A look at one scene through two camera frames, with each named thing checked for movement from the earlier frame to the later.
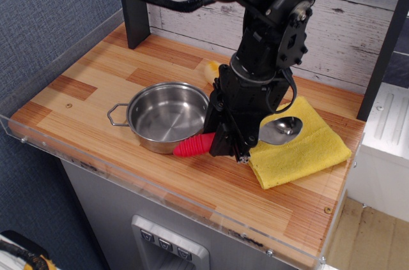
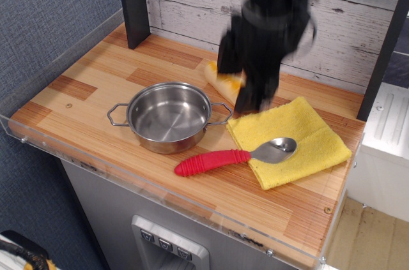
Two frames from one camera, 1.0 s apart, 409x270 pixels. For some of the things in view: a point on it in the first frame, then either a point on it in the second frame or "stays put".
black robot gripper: [241, 95] -> [262, 33]
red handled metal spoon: [273, 131] -> [274, 151]
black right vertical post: [388, 52] stays put
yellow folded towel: [318, 146] stays put
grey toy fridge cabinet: [134, 231] stays put
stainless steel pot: [163, 115] stays put
